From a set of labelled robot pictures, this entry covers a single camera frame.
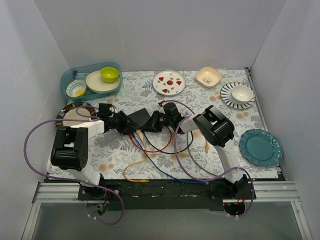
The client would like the red ethernet cable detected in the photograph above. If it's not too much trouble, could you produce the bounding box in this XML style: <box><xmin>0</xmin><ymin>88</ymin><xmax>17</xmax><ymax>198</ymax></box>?
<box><xmin>128</xmin><ymin>131</ymin><xmax>175</xmax><ymax>154</ymax></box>

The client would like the black ethernet cable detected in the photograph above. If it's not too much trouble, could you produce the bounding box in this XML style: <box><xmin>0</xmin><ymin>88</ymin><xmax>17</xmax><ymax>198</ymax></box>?
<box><xmin>142</xmin><ymin>129</ymin><xmax>195</xmax><ymax>155</ymax></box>

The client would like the yellow ethernet cable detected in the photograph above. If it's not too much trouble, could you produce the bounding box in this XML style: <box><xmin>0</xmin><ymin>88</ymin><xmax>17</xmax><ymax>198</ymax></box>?
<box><xmin>174</xmin><ymin>142</ymin><xmax>211</xmax><ymax>158</ymax></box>
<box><xmin>122</xmin><ymin>131</ymin><xmax>151</xmax><ymax>183</ymax></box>

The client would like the black network switch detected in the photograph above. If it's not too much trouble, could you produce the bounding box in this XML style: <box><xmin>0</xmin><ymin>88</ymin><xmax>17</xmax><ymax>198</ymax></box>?
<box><xmin>128</xmin><ymin>108</ymin><xmax>151</xmax><ymax>130</ymax></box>

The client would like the grey ethernet cable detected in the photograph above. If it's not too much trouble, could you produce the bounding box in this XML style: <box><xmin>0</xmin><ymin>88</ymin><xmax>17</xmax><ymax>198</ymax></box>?
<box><xmin>186</xmin><ymin>132</ymin><xmax>226</xmax><ymax>177</ymax></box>

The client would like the blue ethernet cable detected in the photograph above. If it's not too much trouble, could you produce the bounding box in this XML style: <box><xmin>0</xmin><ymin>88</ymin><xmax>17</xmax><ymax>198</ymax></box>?
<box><xmin>131</xmin><ymin>132</ymin><xmax>210</xmax><ymax>186</ymax></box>

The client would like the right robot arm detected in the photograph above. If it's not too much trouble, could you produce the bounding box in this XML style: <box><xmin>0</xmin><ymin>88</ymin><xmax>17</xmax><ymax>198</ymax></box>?
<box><xmin>140</xmin><ymin>102</ymin><xmax>249</xmax><ymax>199</ymax></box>

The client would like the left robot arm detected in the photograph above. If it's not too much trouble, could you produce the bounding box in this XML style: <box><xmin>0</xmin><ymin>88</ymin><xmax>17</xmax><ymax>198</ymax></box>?
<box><xmin>50</xmin><ymin>103</ymin><xmax>139</xmax><ymax>200</ymax></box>

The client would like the floral tablecloth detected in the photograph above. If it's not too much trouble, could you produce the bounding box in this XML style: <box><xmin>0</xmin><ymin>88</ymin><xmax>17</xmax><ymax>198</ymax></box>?
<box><xmin>56</xmin><ymin>69</ymin><xmax>282</xmax><ymax>185</ymax></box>

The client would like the strawberry pattern plate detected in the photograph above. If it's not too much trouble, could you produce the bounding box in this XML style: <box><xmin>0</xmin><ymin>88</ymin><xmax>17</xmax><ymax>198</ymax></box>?
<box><xmin>152</xmin><ymin>70</ymin><xmax>186</xmax><ymax>97</ymax></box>

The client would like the cream plate in basin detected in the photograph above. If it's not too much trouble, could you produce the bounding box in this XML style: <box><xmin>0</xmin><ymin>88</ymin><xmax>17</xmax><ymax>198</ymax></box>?
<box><xmin>85</xmin><ymin>71</ymin><xmax>120</xmax><ymax>93</ymax></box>

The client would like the teal plastic basin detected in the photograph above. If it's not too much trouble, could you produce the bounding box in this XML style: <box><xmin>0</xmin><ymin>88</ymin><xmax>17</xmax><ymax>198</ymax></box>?
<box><xmin>60</xmin><ymin>61</ymin><xmax>123</xmax><ymax>102</ymax></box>

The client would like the lime green bowl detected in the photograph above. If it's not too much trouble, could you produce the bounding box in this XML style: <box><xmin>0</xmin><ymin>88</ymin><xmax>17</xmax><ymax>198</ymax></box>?
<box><xmin>100</xmin><ymin>67</ymin><xmax>119</xmax><ymax>83</ymax></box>

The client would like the dark rimmed plate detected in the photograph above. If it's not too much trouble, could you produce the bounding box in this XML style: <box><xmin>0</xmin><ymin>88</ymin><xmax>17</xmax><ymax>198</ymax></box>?
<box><xmin>55</xmin><ymin>102</ymin><xmax>96</xmax><ymax>128</ymax></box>

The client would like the blue patterned small bowl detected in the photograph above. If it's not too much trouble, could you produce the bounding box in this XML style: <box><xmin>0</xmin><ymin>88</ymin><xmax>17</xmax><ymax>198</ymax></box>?
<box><xmin>65</xmin><ymin>80</ymin><xmax>87</xmax><ymax>98</ymax></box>

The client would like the beige square bowl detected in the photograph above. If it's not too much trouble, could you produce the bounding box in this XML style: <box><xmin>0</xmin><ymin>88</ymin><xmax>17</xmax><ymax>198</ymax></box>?
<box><xmin>195</xmin><ymin>66</ymin><xmax>222</xmax><ymax>88</ymax></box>

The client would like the blue striped plate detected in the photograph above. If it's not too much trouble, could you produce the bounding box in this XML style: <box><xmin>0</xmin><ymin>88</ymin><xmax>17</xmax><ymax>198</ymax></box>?
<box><xmin>220</xmin><ymin>81</ymin><xmax>256</xmax><ymax>110</ymax></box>

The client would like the white bowl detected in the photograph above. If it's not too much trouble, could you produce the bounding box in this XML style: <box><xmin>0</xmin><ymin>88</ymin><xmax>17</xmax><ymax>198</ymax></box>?
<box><xmin>231</xmin><ymin>85</ymin><xmax>254</xmax><ymax>103</ymax></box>

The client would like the teal scalloped plate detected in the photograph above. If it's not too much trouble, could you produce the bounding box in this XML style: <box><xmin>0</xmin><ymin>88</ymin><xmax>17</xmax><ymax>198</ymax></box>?
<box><xmin>239</xmin><ymin>129</ymin><xmax>284</xmax><ymax>167</ymax></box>

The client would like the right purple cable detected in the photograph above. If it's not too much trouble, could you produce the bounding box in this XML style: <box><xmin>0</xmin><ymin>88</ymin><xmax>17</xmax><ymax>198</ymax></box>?
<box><xmin>158</xmin><ymin>100</ymin><xmax>256</xmax><ymax>217</ymax></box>

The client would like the purple cable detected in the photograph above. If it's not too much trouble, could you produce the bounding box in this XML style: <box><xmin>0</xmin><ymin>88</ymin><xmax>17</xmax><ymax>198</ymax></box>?
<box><xmin>158</xmin><ymin>100</ymin><xmax>256</xmax><ymax>217</ymax></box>
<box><xmin>23</xmin><ymin>106</ymin><xmax>125</xmax><ymax>226</ymax></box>

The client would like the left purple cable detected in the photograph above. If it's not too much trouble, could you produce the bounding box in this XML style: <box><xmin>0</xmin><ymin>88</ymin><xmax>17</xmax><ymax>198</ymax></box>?
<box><xmin>23</xmin><ymin>106</ymin><xmax>125</xmax><ymax>226</ymax></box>

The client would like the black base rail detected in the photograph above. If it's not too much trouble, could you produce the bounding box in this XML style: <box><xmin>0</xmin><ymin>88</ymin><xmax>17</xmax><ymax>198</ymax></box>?
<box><xmin>77</xmin><ymin>179</ymin><xmax>256</xmax><ymax>211</ymax></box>

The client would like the aluminium frame rail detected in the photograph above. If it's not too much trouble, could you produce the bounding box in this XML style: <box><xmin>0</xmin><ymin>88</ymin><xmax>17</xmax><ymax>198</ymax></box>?
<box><xmin>22</xmin><ymin>180</ymin><xmax>313</xmax><ymax>240</ymax></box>

